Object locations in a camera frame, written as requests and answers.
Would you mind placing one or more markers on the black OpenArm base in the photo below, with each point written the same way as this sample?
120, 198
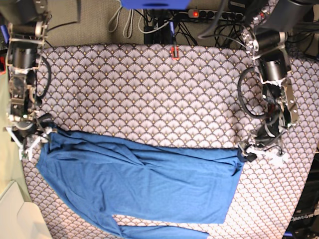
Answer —
304, 223

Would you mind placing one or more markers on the blue long-sleeve T-shirt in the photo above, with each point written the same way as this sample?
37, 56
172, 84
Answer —
138, 191

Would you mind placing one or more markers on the white plastic bin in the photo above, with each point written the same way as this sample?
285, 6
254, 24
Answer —
20, 219

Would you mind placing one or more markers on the blue box at top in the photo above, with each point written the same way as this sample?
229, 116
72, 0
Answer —
155, 4

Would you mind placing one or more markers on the fan-patterned tablecloth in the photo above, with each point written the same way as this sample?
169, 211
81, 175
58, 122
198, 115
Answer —
140, 93

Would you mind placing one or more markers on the black power strip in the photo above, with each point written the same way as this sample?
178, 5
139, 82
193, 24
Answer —
211, 14

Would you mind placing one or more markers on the blue-handled clamp left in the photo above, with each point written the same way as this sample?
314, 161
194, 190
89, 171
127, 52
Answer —
4, 37

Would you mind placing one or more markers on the red clamp on table edge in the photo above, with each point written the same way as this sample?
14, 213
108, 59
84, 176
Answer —
174, 52

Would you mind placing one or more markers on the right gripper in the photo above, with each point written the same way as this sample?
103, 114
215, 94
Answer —
28, 134

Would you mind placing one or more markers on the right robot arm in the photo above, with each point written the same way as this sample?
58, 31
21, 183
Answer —
27, 33

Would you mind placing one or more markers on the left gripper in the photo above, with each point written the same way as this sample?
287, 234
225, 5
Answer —
267, 142

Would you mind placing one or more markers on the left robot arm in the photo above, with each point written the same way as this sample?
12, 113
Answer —
265, 34

